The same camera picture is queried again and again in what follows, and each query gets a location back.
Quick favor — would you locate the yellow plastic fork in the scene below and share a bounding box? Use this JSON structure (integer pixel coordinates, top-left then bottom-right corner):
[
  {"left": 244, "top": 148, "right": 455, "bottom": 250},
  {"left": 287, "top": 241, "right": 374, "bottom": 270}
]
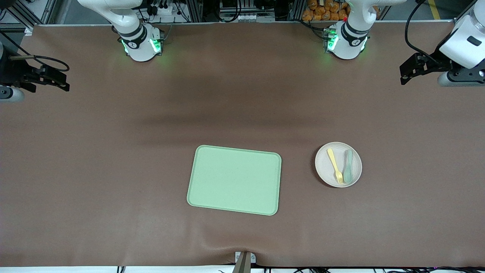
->
[{"left": 327, "top": 148, "right": 344, "bottom": 185}]

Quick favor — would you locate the beige round plate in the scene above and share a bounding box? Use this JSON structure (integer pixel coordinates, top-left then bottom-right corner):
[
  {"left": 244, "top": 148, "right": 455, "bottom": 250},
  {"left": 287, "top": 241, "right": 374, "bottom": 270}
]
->
[{"left": 315, "top": 142, "right": 363, "bottom": 188}]

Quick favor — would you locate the brown table mat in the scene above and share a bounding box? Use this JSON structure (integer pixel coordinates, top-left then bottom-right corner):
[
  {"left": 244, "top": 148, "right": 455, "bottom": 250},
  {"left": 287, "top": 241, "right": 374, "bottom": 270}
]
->
[{"left": 0, "top": 21, "right": 485, "bottom": 268}]

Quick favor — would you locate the bag of orange items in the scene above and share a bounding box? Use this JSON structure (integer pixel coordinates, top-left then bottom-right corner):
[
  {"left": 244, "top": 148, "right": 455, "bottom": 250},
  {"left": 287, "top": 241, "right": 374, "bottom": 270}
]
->
[{"left": 302, "top": 0, "right": 379, "bottom": 22}]

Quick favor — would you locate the grey-green plastic spoon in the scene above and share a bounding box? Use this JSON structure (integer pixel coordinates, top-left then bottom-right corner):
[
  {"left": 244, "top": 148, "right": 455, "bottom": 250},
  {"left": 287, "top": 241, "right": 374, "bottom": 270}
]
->
[{"left": 343, "top": 149, "right": 354, "bottom": 184}]

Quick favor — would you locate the white power strip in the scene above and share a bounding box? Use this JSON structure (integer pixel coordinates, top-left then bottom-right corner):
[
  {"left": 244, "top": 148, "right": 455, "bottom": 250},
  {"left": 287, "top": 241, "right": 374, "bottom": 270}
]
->
[{"left": 149, "top": 3, "right": 179, "bottom": 16}]

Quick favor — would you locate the white connector block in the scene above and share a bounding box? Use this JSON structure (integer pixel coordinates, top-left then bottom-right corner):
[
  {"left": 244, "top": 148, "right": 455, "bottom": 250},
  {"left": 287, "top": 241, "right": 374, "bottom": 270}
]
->
[{"left": 219, "top": 13, "right": 275, "bottom": 23}]

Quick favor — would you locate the light green rectangular tray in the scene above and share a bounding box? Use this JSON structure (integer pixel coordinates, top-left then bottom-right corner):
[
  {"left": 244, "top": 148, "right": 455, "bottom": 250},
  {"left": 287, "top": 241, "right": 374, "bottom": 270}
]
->
[{"left": 186, "top": 145, "right": 282, "bottom": 216}]

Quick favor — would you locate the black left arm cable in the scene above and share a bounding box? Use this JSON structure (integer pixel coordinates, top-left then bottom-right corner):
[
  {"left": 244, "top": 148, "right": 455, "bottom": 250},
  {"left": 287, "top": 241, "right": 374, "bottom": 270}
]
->
[{"left": 404, "top": 0, "right": 442, "bottom": 64}]

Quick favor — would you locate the grey metal camera bracket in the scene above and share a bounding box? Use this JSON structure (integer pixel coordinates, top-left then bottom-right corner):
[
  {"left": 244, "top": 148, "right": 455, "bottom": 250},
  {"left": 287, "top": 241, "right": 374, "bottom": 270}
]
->
[{"left": 232, "top": 251, "right": 257, "bottom": 273}]

